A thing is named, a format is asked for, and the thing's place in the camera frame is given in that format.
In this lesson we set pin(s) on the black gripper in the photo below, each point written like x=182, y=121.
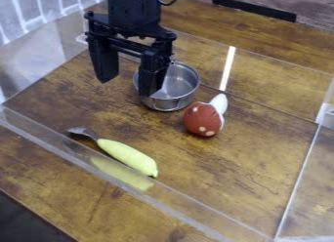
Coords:
x=130, y=28

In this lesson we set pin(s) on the silver metal pot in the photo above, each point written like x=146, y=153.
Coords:
x=176, y=93

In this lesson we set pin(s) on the red white toy mushroom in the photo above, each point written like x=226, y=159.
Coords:
x=203, y=116

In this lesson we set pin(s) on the black strip on table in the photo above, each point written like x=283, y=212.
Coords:
x=255, y=9

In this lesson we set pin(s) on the clear acrylic front barrier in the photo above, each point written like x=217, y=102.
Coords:
x=158, y=194

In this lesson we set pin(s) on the yellow handled metal spoon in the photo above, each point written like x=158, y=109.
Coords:
x=120, y=151

